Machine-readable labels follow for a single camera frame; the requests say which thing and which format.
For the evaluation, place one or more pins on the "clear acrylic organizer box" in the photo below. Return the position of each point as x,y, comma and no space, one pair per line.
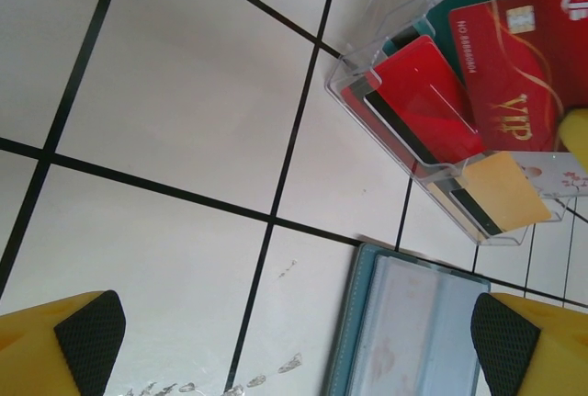
353,72

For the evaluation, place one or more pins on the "teal leather card holder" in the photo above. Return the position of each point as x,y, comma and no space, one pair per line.
404,322

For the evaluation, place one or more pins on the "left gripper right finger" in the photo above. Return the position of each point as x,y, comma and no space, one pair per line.
542,350

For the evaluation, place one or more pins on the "gold card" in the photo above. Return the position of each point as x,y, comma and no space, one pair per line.
500,194

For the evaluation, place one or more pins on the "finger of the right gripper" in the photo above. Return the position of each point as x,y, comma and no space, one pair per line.
578,136

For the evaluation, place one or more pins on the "white floral card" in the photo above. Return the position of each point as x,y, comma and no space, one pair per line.
551,171

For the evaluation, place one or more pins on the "plain red card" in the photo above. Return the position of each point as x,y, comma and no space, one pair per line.
413,88

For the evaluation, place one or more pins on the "red VIP card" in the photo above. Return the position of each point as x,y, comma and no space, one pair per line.
505,74

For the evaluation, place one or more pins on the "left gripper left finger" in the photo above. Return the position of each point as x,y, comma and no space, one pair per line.
41,350

